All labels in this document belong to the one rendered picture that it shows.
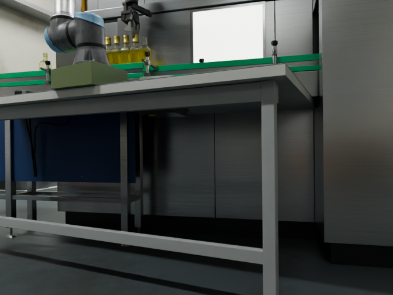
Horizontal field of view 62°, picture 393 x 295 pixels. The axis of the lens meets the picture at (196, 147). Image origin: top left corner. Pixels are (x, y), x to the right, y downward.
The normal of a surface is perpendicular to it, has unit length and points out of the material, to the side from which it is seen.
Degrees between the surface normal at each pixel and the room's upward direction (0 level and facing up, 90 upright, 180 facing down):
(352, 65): 90
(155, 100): 90
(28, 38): 90
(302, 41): 90
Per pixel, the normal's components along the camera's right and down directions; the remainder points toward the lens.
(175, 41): -0.25, 0.00
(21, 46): 0.90, -0.01
